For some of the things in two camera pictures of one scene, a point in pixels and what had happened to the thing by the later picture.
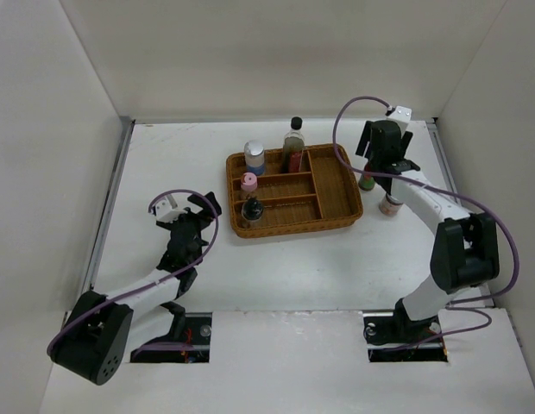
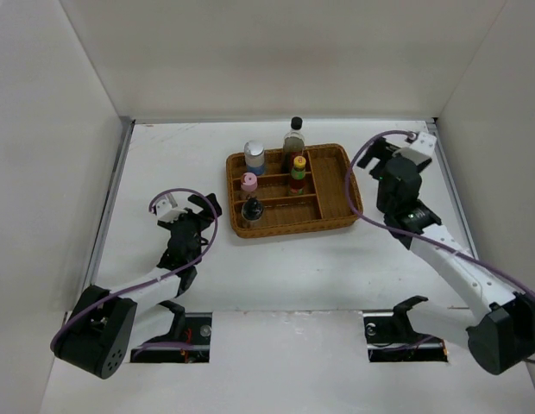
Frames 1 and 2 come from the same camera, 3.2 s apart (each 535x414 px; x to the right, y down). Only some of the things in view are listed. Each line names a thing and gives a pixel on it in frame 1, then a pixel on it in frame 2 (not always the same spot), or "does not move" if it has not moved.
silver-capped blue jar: (254, 157) does not move
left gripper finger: (205, 205) does not move
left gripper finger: (165, 224) does not move
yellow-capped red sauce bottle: (367, 182) -> (298, 175)
